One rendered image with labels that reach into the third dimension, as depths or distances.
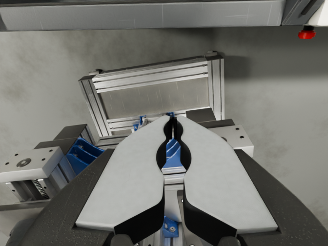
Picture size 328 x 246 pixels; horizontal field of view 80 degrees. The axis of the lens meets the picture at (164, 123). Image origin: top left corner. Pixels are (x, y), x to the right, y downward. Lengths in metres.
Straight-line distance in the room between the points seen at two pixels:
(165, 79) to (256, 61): 0.63
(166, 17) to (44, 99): 1.45
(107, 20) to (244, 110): 1.33
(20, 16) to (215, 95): 1.00
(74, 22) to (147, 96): 0.87
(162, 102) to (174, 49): 0.35
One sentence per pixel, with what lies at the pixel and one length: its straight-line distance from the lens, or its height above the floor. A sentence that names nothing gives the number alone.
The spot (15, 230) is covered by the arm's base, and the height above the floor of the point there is 1.07.
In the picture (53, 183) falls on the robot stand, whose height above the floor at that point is 0.98.
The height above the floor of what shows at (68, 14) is 0.95.
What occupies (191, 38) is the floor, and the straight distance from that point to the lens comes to 1.35.
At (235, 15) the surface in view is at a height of 0.95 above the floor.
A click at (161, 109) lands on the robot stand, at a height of 0.21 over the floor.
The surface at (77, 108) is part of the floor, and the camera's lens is 1.66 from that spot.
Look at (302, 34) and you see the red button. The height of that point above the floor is 0.81.
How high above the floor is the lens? 1.34
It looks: 60 degrees down
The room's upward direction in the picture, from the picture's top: 176 degrees counter-clockwise
